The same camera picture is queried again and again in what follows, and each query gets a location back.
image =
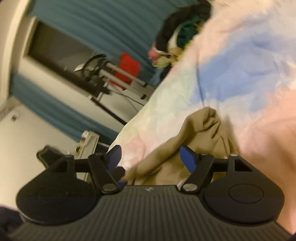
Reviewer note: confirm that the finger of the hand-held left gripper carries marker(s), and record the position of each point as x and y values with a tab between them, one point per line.
120	175
48	155

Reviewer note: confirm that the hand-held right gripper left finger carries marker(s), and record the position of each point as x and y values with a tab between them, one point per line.
114	155

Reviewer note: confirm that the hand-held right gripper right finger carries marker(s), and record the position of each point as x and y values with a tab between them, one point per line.
188	158

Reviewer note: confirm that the tan printed shirt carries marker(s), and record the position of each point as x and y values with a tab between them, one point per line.
208	134

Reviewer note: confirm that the white dressing table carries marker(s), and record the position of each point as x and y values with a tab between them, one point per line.
90	139

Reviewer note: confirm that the narrow blue curtain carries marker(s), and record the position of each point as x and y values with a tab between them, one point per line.
57	104

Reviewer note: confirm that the dark navy clothing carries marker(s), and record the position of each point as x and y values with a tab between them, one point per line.
9	222

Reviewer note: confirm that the garment steamer stand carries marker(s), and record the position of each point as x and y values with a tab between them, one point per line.
105	75

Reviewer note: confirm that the red fabric bag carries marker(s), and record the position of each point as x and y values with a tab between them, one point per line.
128	67

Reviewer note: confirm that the pale green garment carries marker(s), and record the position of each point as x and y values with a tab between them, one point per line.
165	60

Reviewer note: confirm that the pastel tie-dye duvet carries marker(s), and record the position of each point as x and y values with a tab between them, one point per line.
242	69

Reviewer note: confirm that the pink garment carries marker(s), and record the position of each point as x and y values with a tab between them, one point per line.
153	53

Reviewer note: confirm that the dark window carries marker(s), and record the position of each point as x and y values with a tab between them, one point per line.
57	44

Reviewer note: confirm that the white garment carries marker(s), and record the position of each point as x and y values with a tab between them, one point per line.
172	42

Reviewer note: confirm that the dark green garment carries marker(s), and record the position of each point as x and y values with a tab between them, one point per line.
187	32

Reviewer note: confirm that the wide blue curtain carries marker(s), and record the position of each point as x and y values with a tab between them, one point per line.
104	23

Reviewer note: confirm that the black garment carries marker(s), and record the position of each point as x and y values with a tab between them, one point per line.
172	22

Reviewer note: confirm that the white and black upright frame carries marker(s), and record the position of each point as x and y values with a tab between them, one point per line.
111	113

